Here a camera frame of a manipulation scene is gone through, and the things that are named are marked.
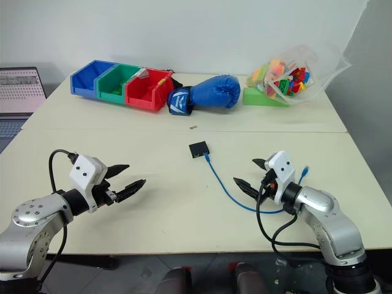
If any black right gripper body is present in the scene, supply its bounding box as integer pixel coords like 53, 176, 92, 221
258, 167, 278, 202

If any grey laptop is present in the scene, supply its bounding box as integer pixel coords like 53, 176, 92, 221
0, 67, 47, 154

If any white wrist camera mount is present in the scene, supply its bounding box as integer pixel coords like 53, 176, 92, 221
264, 150, 298, 205
69, 155, 108, 214

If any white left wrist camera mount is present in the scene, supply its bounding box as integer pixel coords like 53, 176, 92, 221
69, 155, 108, 214

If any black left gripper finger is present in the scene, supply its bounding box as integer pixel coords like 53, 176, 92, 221
105, 164, 130, 180
115, 178, 147, 203

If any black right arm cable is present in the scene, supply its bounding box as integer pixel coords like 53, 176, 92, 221
255, 180, 326, 265

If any blue boxing glove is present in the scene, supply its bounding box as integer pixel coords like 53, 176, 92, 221
166, 75, 241, 117

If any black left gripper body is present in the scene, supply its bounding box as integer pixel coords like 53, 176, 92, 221
91, 178, 119, 209

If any red plastic storage bin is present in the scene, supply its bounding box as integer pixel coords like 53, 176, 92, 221
124, 68, 175, 113

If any dark rounded shape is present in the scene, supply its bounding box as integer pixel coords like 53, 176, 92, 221
233, 261, 271, 294
160, 266, 193, 294

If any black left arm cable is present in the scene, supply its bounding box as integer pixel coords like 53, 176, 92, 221
36, 149, 78, 293

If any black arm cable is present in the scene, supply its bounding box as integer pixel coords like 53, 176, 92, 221
255, 180, 326, 265
36, 149, 78, 293

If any green plastic storage bin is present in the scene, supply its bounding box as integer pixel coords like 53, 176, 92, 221
96, 63, 145, 106

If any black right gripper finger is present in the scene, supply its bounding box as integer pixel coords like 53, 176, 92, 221
233, 176, 261, 201
251, 158, 270, 171

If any blue plastic storage bin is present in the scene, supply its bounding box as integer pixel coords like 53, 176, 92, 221
69, 59, 119, 100

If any green wedge block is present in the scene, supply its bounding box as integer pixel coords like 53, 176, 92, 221
243, 86, 290, 108

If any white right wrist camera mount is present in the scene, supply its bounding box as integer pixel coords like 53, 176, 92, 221
264, 150, 298, 205

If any clear bag of toy bricks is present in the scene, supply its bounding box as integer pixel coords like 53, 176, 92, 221
246, 43, 353, 107

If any blue Ethernet cable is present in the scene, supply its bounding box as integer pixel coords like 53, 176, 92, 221
203, 153, 311, 214

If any small black adapter box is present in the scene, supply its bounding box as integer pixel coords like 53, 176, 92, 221
188, 140, 211, 160

